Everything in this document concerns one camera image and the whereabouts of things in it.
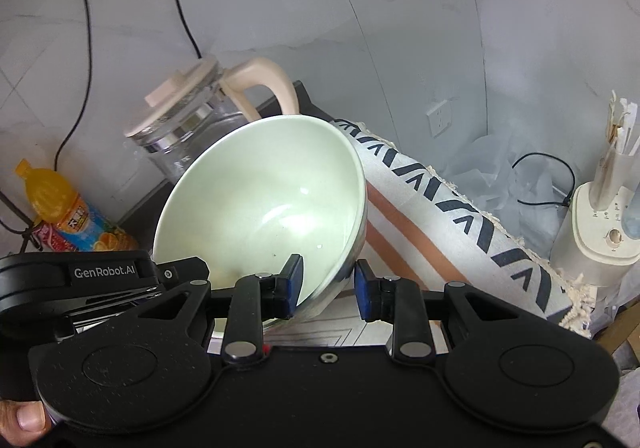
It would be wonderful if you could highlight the pale green ceramic bowl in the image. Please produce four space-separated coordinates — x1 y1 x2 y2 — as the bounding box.
152 115 368 321

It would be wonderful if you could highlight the person's right hand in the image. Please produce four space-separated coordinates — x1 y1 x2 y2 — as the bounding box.
0 400 52 447

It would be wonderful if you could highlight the cream appliance with controls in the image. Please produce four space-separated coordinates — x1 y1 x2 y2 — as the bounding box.
550 94 639 287

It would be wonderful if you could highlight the red drink can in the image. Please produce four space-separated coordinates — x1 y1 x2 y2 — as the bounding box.
32 220 77 253

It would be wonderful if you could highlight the patterned table cloth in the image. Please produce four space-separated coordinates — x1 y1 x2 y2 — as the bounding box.
269 116 594 338

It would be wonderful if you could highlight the orange juice bottle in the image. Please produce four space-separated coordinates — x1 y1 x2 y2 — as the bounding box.
15 160 138 252

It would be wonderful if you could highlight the glass kettle with cream lid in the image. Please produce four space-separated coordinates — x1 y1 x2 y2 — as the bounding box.
125 56 299 183

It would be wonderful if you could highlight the black cable on floor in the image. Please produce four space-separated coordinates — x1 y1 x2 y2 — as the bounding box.
510 152 577 209

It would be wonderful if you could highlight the wall socket near right corner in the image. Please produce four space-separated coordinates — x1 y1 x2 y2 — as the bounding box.
426 100 452 138

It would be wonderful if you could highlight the black power cable with plug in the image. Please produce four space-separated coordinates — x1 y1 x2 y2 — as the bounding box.
53 0 94 169

